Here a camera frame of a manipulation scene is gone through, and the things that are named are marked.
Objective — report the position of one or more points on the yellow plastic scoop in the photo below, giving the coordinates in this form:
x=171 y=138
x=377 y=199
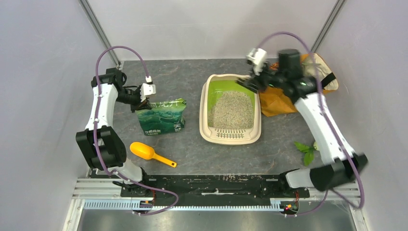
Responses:
x=148 y=153

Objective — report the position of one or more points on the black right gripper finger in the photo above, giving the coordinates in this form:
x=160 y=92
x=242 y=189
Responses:
x=252 y=86
x=243 y=81

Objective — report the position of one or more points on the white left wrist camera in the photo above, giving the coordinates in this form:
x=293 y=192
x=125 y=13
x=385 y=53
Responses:
x=148 y=88

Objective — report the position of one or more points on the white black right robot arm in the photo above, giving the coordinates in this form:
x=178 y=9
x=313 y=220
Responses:
x=341 y=164

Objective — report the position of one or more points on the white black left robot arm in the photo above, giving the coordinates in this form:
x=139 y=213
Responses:
x=99 y=143

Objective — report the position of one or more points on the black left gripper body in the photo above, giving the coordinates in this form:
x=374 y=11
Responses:
x=131 y=97

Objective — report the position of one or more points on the beige green litter box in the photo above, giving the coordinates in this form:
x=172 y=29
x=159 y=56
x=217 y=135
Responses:
x=229 y=113

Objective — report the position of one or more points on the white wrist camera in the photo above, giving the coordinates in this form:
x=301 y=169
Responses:
x=257 y=58
x=148 y=88

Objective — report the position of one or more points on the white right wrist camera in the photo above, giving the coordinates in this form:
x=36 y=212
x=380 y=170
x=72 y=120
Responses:
x=257 y=58

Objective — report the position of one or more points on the white radish with leaves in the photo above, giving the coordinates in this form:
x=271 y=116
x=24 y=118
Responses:
x=308 y=152

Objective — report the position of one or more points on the green cat litter bag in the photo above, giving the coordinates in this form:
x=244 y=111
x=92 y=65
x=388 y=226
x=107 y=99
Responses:
x=162 y=117

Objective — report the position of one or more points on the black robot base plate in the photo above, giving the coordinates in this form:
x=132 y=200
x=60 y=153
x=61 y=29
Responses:
x=211 y=190

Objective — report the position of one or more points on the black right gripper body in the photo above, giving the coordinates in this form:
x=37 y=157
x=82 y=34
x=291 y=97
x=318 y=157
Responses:
x=267 y=77

